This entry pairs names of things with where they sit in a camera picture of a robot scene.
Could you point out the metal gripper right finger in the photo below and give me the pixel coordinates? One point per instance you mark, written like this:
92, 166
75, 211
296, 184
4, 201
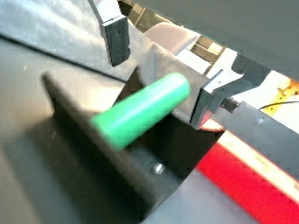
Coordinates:
246, 75

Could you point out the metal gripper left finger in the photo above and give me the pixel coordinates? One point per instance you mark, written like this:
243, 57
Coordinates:
114, 29

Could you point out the green cylinder peg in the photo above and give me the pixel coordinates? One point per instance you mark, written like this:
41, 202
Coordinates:
134, 115

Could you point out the red shape sorter block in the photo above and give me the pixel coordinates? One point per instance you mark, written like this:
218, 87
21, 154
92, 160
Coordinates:
266, 203

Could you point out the black curved holder stand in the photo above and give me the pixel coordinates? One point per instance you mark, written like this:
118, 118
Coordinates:
140, 176

